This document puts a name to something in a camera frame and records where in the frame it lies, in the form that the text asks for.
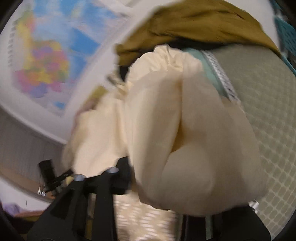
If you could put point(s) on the olive brown garment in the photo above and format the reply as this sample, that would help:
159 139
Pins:
205 22

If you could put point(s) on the colourful wall map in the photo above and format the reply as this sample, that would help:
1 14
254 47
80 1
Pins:
53 42

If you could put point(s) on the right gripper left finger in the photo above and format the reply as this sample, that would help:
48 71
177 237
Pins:
66 218

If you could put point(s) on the grey wardrobe door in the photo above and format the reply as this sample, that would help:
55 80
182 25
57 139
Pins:
22 149

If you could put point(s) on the teal plastic basket rack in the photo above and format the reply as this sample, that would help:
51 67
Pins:
284 18

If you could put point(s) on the patterned bed sheet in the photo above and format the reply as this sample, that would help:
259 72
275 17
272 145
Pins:
262 83

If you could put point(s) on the black garment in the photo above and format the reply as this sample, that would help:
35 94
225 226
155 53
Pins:
123 71

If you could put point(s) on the purple cloth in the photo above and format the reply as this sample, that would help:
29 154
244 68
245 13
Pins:
12 209

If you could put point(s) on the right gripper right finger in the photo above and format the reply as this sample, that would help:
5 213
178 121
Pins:
239 223

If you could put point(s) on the cream jacket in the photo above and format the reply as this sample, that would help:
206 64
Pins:
192 149

